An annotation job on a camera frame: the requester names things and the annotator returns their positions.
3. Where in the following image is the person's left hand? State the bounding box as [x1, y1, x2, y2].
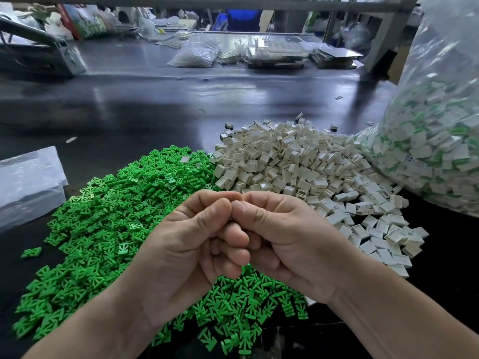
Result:
[120, 189, 251, 330]

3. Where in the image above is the person's right hand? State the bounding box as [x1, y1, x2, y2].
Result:
[231, 190, 364, 304]

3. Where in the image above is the pile of white plastic caps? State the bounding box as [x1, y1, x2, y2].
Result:
[213, 116, 431, 279]

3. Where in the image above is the pile of green plastic clips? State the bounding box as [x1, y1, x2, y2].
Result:
[12, 144, 309, 356]

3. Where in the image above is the clear plastic bag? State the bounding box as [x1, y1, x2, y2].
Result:
[358, 0, 479, 217]

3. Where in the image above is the person's left forearm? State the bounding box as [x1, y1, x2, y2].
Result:
[22, 284, 166, 359]

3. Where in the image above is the small clear bag of parts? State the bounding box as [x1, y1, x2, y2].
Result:
[168, 39, 220, 69]

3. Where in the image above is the stack of clear flat bags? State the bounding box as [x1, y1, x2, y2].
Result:
[0, 146, 68, 234]

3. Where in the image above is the dark flat tray stack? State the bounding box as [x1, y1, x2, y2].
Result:
[310, 45, 364, 69]

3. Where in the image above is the blue crate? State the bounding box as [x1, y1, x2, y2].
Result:
[217, 9, 263, 33]

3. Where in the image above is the grey heat sealer machine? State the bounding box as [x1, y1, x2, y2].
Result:
[0, 14, 87, 78]

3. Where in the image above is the grey metal horizontal bar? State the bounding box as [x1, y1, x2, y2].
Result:
[0, 0, 420, 13]

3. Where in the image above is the grey metal slanted post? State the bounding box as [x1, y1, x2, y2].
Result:
[361, 0, 420, 79]

